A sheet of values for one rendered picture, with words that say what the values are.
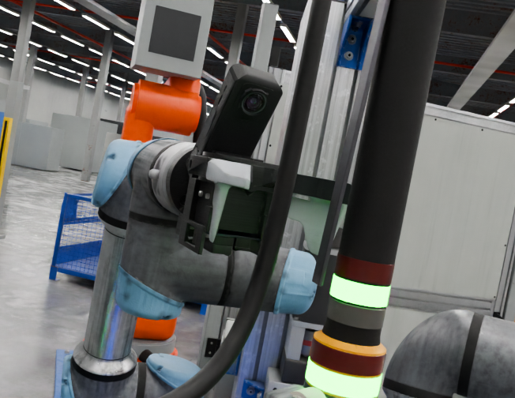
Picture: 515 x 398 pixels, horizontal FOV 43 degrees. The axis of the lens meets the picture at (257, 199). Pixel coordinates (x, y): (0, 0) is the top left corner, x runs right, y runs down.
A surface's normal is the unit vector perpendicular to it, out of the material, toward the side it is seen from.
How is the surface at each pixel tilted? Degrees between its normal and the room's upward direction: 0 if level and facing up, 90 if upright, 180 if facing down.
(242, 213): 90
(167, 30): 90
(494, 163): 90
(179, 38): 90
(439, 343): 69
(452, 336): 59
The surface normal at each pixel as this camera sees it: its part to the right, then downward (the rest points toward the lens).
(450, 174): 0.26, 0.10
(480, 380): -0.43, 0.28
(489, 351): -0.29, -0.40
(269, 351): 0.00, 0.06
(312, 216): -0.73, -0.03
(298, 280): 0.32, -0.15
